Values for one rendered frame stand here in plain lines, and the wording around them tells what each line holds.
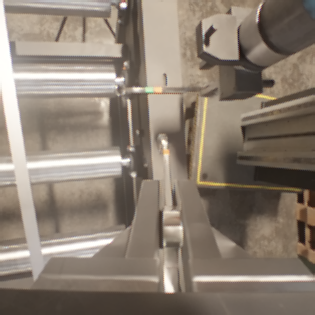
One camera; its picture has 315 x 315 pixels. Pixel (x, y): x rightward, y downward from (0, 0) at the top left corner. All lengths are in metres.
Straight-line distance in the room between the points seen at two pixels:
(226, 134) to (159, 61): 1.09
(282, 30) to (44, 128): 1.61
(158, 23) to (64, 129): 1.24
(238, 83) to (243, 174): 1.34
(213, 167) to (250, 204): 0.71
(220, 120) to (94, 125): 0.89
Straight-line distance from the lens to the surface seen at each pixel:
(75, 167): 0.80
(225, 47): 0.34
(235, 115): 1.66
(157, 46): 0.61
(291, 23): 0.30
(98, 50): 1.01
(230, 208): 2.05
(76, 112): 1.74
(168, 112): 0.57
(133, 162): 0.81
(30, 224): 0.85
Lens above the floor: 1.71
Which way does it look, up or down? 77 degrees down
